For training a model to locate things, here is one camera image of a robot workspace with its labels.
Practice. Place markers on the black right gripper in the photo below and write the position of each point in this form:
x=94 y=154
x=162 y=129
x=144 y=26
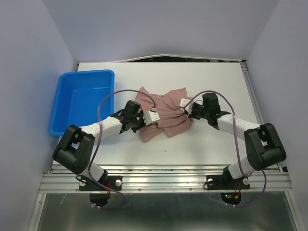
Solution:
x=192 y=115

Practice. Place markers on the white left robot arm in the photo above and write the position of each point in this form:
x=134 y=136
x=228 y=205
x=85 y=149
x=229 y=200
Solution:
x=74 y=150

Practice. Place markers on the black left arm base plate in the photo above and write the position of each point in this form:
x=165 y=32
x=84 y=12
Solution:
x=113 y=184

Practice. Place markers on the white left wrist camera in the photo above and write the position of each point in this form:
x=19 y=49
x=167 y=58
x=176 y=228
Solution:
x=150 y=117

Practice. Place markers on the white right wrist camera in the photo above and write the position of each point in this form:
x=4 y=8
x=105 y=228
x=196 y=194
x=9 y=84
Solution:
x=186 y=105

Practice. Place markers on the blue plastic bin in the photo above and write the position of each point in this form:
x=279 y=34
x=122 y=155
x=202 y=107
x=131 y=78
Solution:
x=77 y=98

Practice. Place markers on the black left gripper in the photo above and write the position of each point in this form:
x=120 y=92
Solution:
x=140 y=115

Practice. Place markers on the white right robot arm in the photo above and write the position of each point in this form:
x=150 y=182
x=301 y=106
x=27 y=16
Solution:
x=262 y=142

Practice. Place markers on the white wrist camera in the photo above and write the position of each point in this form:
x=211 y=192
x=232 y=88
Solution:
x=186 y=105
x=150 y=117

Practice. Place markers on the aluminium table frame rail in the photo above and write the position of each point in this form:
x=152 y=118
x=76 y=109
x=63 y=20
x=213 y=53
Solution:
x=274 y=207

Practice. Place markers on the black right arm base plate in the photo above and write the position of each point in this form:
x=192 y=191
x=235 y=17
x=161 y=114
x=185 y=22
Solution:
x=221 y=183

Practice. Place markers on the pink pleated skirt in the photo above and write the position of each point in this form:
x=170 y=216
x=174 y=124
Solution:
x=173 y=121

